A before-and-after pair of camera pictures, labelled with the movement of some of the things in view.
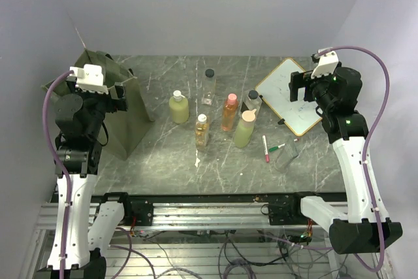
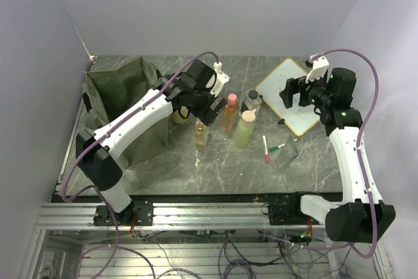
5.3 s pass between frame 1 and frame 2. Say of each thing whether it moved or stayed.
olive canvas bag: moved
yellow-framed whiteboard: stayed
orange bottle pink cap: stayed
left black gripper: moved
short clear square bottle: stayed
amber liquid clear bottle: stayed
